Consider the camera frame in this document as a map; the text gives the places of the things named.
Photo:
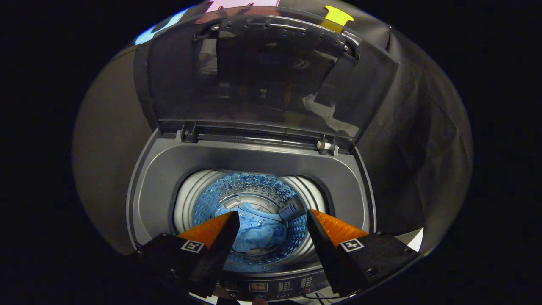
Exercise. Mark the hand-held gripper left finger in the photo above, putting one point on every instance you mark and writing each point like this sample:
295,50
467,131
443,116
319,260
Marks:
218,254

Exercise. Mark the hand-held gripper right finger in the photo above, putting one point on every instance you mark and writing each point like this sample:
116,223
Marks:
328,254

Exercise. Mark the light blue polo shirt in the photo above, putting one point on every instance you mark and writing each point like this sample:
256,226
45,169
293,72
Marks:
258,233

